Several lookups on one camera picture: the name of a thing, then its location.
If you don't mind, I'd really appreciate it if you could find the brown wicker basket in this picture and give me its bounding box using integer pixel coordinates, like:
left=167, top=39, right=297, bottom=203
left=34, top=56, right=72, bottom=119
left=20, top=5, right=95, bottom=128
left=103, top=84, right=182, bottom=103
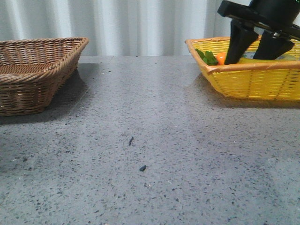
left=0, top=37, right=89, bottom=116

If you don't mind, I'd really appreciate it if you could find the white curtain backdrop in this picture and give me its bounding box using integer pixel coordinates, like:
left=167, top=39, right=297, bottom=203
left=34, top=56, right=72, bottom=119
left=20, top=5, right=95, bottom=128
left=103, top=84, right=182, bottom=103
left=0, top=0, right=230, bottom=56

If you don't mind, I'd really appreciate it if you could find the yellow wicker basket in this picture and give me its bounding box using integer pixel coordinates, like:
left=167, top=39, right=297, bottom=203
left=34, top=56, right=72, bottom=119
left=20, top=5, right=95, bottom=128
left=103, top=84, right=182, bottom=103
left=185, top=37, right=300, bottom=101

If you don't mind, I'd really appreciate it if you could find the yellow tape roll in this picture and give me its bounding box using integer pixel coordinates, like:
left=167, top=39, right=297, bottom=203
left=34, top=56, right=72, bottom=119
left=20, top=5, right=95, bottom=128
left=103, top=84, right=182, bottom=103
left=238, top=51, right=300, bottom=64

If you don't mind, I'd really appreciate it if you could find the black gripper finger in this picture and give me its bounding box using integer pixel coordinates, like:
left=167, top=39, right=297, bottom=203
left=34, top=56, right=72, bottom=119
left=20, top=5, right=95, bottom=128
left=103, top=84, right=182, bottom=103
left=225, top=19, right=258, bottom=65
left=253, top=31, right=294, bottom=60

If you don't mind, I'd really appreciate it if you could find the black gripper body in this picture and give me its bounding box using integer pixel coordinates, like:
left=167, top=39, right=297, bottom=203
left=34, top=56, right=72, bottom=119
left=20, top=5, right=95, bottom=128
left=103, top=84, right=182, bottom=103
left=217, top=0, right=300, bottom=40

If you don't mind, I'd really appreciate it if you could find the orange toy carrot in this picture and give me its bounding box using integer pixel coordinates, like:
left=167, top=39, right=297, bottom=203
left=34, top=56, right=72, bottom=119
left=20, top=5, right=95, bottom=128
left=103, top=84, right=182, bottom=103
left=195, top=49, right=226, bottom=66

